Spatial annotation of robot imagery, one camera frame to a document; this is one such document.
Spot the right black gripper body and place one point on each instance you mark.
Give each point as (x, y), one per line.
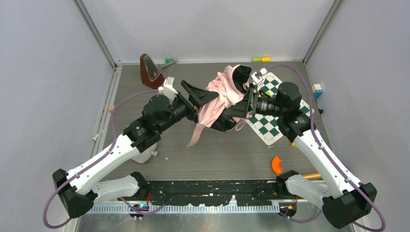
(251, 103)

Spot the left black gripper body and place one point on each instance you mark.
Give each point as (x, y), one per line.
(187, 103)

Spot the pink and black folding umbrella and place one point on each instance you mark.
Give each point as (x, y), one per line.
(231, 86)

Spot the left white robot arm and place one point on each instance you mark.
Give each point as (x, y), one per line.
(82, 187)

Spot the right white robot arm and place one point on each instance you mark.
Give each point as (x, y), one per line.
(345, 198)

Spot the green white chessboard mat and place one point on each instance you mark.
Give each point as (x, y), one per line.
(266, 126)

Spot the brown wooden metronome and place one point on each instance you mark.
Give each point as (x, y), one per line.
(150, 73)

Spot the blue and white block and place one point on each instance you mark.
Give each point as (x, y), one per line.
(317, 91)

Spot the orange curved block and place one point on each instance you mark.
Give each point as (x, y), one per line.
(276, 165)

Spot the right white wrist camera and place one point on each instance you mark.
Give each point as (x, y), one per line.
(258, 78)

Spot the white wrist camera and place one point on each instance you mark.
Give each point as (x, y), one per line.
(258, 78)
(167, 89)

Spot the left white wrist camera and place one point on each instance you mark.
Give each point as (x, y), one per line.
(167, 89)

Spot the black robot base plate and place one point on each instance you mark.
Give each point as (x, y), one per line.
(212, 192)

